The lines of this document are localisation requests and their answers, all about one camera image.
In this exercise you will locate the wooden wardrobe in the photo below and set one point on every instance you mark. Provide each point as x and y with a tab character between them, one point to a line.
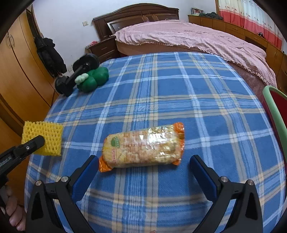
27	91

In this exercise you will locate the person's left hand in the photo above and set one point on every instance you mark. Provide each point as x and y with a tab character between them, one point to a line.
16	213

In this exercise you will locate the rice cracker snack pack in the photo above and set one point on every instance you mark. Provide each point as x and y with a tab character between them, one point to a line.
160	145

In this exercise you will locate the black suction cup mount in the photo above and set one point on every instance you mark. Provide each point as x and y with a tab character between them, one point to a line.
64	85

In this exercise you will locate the wall light switch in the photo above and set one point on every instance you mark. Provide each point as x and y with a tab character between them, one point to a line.
85	23

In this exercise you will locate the floral cream red curtain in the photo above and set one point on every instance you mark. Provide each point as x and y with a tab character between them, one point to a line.
250	16

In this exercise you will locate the black jacket hanging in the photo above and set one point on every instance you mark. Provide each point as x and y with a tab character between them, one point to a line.
51	59

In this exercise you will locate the long wooden sideboard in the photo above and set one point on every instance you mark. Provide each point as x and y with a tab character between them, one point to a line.
276	59

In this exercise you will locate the dark wooden nightstand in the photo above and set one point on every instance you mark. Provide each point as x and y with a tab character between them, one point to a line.
105	49

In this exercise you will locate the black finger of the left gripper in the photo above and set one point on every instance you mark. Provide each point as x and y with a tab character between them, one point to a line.
15	155

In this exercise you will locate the dark clothes pile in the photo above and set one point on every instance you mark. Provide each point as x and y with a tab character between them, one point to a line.
211	15

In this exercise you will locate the dark wooden headboard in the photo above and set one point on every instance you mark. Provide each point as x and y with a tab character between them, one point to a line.
108	24

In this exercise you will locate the green clover plush toy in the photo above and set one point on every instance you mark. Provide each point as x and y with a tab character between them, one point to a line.
88	82

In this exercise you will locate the pink bed quilt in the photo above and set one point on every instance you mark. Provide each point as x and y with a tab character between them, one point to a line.
192	36

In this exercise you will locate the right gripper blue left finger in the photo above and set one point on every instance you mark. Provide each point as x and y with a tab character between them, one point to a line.
82	177

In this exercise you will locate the blue plaid blanket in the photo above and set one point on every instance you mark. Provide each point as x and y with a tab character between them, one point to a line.
225	124

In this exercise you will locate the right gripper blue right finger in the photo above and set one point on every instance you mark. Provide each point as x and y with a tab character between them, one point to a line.
206	177

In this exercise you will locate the red bin with green rim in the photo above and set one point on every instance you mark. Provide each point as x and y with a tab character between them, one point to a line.
275	107

